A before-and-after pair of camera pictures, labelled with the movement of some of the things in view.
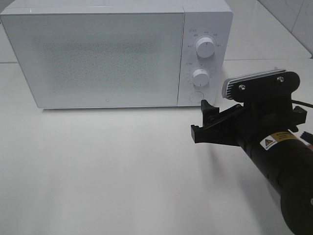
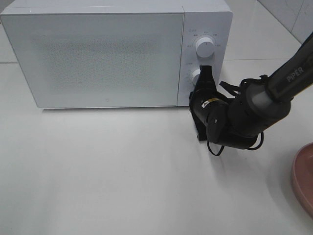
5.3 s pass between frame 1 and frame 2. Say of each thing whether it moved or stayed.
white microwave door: stayed
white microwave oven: stayed
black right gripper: moved
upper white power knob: stayed
